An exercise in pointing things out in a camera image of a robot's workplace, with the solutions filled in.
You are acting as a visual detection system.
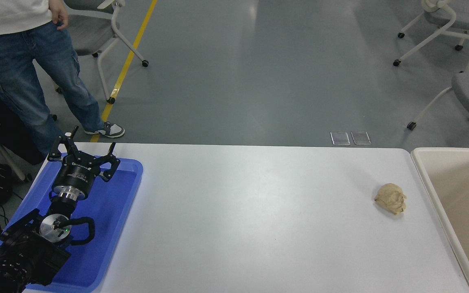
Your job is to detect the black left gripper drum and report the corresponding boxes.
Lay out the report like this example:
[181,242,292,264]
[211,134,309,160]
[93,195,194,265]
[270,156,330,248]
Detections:
[52,157,99,192]

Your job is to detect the clear floor plate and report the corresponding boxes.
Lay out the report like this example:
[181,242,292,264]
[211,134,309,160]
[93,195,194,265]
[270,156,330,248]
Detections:
[351,131,371,145]
[330,131,351,146]

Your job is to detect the person's hand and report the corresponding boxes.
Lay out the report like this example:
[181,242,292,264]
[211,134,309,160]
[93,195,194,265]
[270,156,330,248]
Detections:
[49,0,70,30]

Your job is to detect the large pale bin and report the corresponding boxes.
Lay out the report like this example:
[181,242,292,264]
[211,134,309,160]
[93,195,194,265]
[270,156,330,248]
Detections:
[410,147,469,293]

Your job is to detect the blue plastic tray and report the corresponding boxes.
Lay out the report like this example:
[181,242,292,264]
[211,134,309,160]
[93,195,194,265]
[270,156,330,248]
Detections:
[0,153,143,293]

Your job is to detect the seated person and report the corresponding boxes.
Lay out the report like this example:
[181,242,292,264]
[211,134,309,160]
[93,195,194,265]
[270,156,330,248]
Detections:
[0,57,50,165]

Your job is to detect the crumpled tan paper ball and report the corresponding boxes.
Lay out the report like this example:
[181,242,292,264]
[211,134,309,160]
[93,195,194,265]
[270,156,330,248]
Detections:
[374,183,407,214]

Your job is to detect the walking person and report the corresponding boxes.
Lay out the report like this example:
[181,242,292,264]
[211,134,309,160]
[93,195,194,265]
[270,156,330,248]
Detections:
[0,0,125,157]

